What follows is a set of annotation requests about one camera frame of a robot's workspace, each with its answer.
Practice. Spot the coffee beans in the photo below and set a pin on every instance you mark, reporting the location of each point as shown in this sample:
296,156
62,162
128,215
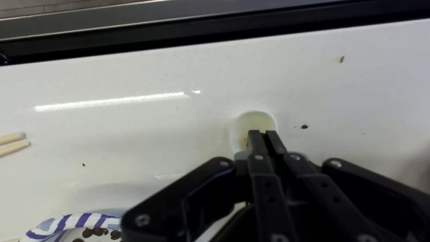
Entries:
96,235

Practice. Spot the blue patterned bowl with beans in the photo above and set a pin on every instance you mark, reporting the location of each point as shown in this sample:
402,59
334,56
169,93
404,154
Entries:
54,228

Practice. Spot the white plastic spoon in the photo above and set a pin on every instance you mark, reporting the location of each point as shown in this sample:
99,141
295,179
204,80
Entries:
251,119

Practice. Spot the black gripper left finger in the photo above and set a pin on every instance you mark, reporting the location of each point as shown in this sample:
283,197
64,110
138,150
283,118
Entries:
272,212

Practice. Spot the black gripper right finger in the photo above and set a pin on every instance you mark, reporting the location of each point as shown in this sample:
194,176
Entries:
322,210

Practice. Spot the wooden chopstick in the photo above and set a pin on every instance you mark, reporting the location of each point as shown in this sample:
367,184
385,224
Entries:
13,137
14,146

